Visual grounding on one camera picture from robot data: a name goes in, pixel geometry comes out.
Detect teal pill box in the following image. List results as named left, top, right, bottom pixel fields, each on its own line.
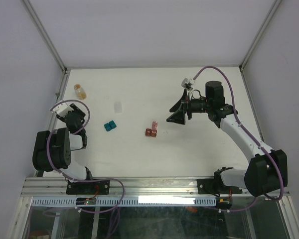
left=104, top=120, right=117, bottom=131

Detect grey slotted cable duct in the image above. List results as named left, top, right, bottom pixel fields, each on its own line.
left=31, top=196, right=216, bottom=208

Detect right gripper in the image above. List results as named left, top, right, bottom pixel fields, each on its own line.
left=166, top=89, right=212, bottom=125

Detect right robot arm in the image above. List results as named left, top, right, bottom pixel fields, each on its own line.
left=167, top=79, right=288, bottom=197

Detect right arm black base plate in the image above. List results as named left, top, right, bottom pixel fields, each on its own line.
left=197, top=178, right=243, bottom=197

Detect clear plastic pill box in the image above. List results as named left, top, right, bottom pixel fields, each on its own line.
left=114, top=102, right=123, bottom=114

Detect aluminium frame post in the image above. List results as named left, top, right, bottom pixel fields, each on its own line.
left=21, top=0, right=67, bottom=74
left=239, top=0, right=283, bottom=72

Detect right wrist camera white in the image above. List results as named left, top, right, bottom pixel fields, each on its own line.
left=181, top=78, right=195, bottom=92

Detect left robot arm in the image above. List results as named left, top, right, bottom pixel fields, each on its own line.
left=32, top=102, right=95, bottom=194

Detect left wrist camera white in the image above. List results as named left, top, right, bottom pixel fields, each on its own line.
left=50, top=101, right=73, bottom=117

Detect small glass vial orange pills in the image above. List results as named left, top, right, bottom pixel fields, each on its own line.
left=74, top=84, right=87, bottom=100

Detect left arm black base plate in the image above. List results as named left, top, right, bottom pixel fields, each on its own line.
left=66, top=179, right=110, bottom=195

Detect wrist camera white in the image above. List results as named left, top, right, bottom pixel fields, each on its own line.
left=181, top=78, right=195, bottom=92
left=50, top=101, right=73, bottom=117

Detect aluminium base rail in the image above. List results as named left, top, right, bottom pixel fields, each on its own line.
left=21, top=175, right=212, bottom=197

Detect aluminium frame post right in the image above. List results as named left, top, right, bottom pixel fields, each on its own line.
left=239, top=0, right=283, bottom=72

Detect red pill box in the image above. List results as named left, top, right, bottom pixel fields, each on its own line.
left=145, top=121, right=158, bottom=137

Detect aluminium frame post left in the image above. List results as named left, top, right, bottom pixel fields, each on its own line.
left=21, top=0, right=67, bottom=74

